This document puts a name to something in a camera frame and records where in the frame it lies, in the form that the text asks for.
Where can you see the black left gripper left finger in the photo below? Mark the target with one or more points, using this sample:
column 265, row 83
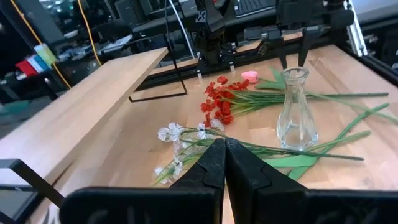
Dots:
column 174, row 205

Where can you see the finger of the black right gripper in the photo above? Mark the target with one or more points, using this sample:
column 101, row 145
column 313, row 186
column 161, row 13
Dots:
column 280, row 43
column 303, row 49

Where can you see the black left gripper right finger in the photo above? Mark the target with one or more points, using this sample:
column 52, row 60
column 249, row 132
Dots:
column 280, row 205

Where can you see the pink artificial tulip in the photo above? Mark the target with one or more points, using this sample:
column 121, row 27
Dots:
column 249, row 76

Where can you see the white artificial flower bunch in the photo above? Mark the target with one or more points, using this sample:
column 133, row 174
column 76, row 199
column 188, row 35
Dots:
column 171, row 132

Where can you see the clear glass vase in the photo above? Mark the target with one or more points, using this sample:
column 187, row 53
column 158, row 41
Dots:
column 295, row 124

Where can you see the red artificial flower bunch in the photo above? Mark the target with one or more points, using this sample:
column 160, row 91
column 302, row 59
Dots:
column 222, row 102

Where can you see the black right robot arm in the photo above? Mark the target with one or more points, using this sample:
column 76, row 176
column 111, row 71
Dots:
column 213, row 34

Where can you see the wooden shelf with black legs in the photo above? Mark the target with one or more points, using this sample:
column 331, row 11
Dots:
column 77, row 112

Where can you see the black keyboard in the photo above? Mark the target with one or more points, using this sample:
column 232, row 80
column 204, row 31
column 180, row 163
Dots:
column 253, row 6

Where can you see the white and blue box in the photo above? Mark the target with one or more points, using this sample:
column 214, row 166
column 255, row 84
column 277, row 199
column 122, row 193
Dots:
column 38, row 62

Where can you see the green box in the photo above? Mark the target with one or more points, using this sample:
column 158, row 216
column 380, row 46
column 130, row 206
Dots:
column 46, row 53

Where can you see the red box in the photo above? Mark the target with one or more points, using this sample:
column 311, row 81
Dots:
column 26, row 68

